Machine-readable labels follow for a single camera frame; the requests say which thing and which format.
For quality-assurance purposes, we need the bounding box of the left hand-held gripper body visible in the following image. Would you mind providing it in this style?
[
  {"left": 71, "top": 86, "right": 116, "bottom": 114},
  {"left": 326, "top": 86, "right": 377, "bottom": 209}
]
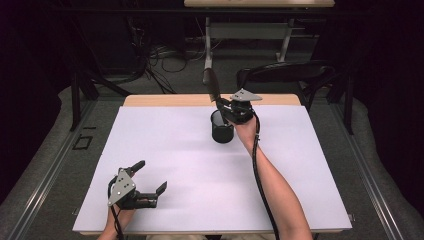
[{"left": 107, "top": 167, "right": 159, "bottom": 211}]

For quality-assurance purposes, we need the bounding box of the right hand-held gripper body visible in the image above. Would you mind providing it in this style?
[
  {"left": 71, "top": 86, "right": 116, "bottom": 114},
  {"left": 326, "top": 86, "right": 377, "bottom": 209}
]
[{"left": 221, "top": 88, "right": 263, "bottom": 125}]

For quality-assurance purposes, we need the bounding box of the black mesh cup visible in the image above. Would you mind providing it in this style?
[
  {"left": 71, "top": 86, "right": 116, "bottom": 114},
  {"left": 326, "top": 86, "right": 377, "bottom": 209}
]
[{"left": 210, "top": 109, "right": 236, "bottom": 145}]

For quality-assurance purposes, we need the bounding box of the person's right hand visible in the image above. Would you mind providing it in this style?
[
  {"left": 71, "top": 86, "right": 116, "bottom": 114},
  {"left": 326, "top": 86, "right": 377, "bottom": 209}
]
[{"left": 229, "top": 113, "right": 260, "bottom": 149}]

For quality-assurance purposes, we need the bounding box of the person's left hand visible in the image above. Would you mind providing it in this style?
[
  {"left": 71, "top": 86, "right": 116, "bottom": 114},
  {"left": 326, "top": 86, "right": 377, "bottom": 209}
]
[{"left": 104, "top": 205, "right": 136, "bottom": 235}]

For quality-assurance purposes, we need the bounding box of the white table cover sheet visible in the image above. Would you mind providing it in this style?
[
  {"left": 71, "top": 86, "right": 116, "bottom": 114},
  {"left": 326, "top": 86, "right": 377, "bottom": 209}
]
[{"left": 72, "top": 105, "right": 353, "bottom": 233}]

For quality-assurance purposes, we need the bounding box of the wooden table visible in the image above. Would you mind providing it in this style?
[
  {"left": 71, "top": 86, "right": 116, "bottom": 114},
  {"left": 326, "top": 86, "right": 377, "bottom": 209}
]
[{"left": 72, "top": 93, "right": 353, "bottom": 236}]

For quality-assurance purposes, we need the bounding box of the black chair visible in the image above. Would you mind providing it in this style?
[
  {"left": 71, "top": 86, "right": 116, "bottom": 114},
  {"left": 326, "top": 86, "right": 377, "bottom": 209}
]
[{"left": 236, "top": 60, "right": 338, "bottom": 112}]

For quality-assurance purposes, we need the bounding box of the white-legged wooden desk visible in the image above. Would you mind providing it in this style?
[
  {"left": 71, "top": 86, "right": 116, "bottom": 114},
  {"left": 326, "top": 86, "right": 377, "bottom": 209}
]
[{"left": 183, "top": 0, "right": 336, "bottom": 85}]

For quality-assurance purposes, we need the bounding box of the black metal stand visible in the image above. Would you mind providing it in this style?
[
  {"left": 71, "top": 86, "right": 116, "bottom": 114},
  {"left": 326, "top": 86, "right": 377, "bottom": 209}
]
[
  {"left": 68, "top": 71, "right": 132, "bottom": 132},
  {"left": 327, "top": 66, "right": 355, "bottom": 136}
]

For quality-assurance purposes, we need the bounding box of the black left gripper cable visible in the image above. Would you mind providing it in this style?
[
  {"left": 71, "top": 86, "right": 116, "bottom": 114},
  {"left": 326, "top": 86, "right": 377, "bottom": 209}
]
[{"left": 106, "top": 175, "right": 125, "bottom": 240}]

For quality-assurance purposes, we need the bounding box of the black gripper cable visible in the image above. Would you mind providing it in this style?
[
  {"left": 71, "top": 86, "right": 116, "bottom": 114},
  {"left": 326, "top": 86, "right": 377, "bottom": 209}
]
[
  {"left": 251, "top": 111, "right": 282, "bottom": 240},
  {"left": 106, "top": 175, "right": 125, "bottom": 240}
]

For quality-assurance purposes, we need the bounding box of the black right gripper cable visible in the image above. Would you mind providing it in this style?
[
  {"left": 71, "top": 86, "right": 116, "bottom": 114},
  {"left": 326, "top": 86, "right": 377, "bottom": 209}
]
[{"left": 251, "top": 111, "right": 282, "bottom": 240}]

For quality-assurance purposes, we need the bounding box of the bundle of floor cables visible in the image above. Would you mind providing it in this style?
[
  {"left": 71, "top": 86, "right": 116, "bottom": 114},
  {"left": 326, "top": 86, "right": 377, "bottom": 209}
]
[{"left": 128, "top": 16, "right": 223, "bottom": 95}]

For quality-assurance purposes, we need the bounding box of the metal floor rail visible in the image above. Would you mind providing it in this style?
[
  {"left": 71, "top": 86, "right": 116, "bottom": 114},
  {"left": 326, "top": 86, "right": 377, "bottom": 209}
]
[
  {"left": 2, "top": 99, "right": 98, "bottom": 240},
  {"left": 329, "top": 99, "right": 406, "bottom": 240}
]

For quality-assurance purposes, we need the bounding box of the black horizontal frame bar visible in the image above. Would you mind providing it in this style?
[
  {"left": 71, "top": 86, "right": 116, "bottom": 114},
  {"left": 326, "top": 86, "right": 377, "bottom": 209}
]
[{"left": 49, "top": 7, "right": 368, "bottom": 16}]

